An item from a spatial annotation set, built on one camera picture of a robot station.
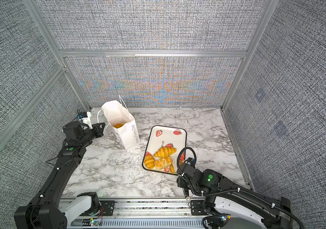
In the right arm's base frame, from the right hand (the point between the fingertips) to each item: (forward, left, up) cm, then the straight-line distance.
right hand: (178, 182), depth 74 cm
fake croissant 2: (+13, +17, -3) cm, 21 cm away
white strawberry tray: (+34, +11, -7) cm, 36 cm away
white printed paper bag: (+43, +40, +9) cm, 59 cm away
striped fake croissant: (+38, +40, 0) cm, 55 cm away
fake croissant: (+20, +7, -3) cm, 21 cm away
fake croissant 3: (+10, +3, -5) cm, 11 cm away
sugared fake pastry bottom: (+12, +8, -4) cm, 15 cm away
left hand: (+26, +40, +18) cm, 51 cm away
